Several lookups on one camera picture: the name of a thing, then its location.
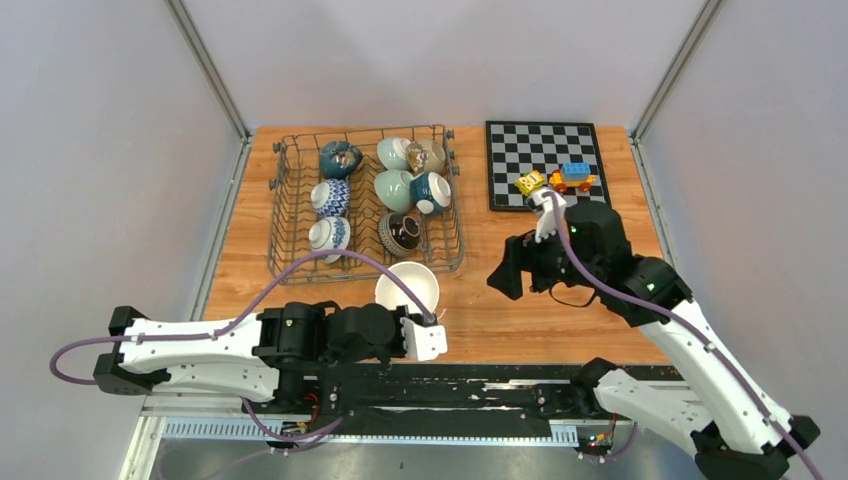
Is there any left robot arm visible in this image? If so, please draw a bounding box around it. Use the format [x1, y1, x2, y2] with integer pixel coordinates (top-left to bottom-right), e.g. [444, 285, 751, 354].
[93, 301, 407, 413]

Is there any yellow toy block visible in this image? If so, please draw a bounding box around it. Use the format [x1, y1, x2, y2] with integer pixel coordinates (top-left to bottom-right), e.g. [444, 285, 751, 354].
[514, 170, 546, 196]

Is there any pale green bowl rear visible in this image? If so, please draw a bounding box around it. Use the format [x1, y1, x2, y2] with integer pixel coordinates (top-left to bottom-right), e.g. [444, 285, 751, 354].
[376, 137, 411, 171]

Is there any orange blue toy car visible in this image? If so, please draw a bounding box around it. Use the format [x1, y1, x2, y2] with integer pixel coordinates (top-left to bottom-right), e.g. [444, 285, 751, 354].
[548, 163, 596, 193]

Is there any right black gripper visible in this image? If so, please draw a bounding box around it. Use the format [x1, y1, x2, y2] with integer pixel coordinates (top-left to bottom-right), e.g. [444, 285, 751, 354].
[485, 217, 600, 299]

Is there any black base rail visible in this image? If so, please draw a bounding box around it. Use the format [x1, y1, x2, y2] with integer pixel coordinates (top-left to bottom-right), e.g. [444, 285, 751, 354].
[142, 360, 743, 446]

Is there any dark teal glazed bowl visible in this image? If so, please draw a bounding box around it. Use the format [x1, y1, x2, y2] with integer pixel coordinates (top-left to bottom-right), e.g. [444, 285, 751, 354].
[319, 140, 363, 179]

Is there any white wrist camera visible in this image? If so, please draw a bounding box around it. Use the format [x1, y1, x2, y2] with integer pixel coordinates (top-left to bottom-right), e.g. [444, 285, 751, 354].
[400, 317, 448, 362]
[530, 188, 567, 243]

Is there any black striped bowl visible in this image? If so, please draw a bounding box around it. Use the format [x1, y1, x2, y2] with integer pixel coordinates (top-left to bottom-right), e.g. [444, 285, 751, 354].
[378, 212, 421, 258]

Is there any blue floral white bowl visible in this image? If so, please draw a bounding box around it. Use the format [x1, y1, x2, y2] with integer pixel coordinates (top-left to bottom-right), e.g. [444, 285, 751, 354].
[308, 216, 352, 252]

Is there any grey wire dish rack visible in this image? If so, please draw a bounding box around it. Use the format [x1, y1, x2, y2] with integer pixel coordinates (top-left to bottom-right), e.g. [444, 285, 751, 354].
[266, 124, 465, 285]

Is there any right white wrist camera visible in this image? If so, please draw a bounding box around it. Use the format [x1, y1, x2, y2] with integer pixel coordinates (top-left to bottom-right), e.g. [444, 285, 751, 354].
[530, 188, 567, 243]

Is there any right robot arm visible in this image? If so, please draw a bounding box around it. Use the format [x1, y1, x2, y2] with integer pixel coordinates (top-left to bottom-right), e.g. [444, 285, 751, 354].
[487, 192, 820, 479]

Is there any blue zigzag pattern bowl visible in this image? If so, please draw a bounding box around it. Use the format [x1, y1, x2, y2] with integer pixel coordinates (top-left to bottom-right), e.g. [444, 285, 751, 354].
[310, 179, 351, 218]

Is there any dark blue white bowl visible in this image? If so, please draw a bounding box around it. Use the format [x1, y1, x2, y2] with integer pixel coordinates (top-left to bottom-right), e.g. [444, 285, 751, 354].
[410, 172, 452, 215]

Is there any pale green bowl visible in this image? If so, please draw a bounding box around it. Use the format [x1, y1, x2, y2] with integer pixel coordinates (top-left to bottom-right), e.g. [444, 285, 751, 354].
[374, 169, 413, 213]
[376, 137, 411, 171]

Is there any pale green bowl middle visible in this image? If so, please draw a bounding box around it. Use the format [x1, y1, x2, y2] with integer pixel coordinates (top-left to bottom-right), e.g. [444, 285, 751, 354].
[374, 169, 413, 213]

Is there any beige speckled bowl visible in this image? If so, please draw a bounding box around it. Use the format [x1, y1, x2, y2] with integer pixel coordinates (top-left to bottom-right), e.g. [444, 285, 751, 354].
[406, 138, 446, 175]

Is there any cream beige bowl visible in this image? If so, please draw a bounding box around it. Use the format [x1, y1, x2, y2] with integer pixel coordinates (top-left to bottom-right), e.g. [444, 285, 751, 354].
[375, 261, 440, 314]

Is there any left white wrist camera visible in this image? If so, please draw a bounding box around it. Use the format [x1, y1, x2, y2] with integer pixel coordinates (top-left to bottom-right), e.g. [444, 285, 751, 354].
[400, 317, 448, 362]

